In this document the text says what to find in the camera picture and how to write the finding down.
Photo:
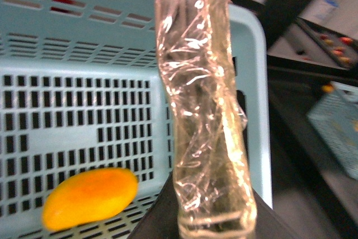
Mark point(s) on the light blue plastic basket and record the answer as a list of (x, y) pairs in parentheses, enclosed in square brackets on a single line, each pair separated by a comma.
[(80, 89)]

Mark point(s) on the yellow mango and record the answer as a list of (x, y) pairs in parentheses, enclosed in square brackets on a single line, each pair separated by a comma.
[(89, 197)]

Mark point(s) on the plastic wrapped robot arm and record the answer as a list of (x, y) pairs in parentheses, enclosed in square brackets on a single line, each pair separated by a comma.
[(210, 170)]

